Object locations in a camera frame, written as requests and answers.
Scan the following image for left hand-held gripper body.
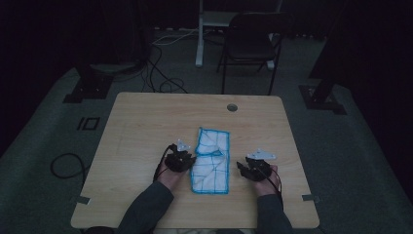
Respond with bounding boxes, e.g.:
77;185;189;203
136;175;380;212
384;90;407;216
164;138;195;174

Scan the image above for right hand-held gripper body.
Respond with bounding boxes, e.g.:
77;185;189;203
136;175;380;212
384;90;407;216
244;148;278;182

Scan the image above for white cloth with blue trim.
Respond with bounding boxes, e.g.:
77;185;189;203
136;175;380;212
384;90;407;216
189;127;231;195

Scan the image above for person's right hand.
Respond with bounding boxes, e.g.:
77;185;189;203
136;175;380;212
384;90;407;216
252;164;281;198

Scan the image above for person's left hand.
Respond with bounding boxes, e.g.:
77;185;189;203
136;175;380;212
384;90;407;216
157;161;187;192

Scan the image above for black stand with square base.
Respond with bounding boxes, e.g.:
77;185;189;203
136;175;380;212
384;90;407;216
62;0;115;104
298;0;348;116

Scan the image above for round grey stand base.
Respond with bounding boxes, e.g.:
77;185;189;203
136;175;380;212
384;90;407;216
90;61;141;75

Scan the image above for black folding chair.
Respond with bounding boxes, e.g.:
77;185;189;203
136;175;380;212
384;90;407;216
216;12;295;97

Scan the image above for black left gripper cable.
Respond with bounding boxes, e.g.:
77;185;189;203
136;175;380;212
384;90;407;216
152;143;174;183

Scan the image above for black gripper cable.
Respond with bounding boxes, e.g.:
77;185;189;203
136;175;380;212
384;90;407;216
152;143;174;183
257;165;284;209

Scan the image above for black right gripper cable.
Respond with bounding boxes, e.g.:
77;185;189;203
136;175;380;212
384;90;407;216
257;165;284;209

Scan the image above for black tangled floor cables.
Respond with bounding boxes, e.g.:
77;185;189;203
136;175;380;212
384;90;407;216
141;42;190;96

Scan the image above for black looped floor cable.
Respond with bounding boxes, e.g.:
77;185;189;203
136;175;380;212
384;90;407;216
50;152;88;183

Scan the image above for white floor cable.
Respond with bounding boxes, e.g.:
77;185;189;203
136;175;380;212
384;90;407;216
151;28;200;47

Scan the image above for white desk frame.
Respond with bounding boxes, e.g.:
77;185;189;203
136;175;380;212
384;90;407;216
195;0;284;70

